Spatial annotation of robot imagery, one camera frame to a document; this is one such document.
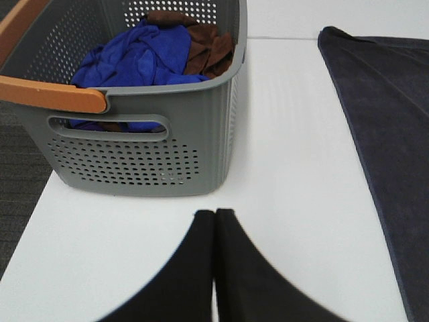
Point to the orange wooden basket handle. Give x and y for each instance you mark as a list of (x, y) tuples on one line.
[(54, 96)]

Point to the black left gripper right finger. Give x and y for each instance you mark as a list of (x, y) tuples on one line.
[(248, 287)]

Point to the bright blue towel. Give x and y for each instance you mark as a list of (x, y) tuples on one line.
[(145, 55)]

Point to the dark navy towel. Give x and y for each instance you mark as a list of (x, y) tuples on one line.
[(382, 85)]

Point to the brown towel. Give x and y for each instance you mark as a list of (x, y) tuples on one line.
[(210, 54)]

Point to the grey perforated plastic basket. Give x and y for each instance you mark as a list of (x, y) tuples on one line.
[(157, 141)]

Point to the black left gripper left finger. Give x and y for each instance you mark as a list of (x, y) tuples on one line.
[(182, 289)]

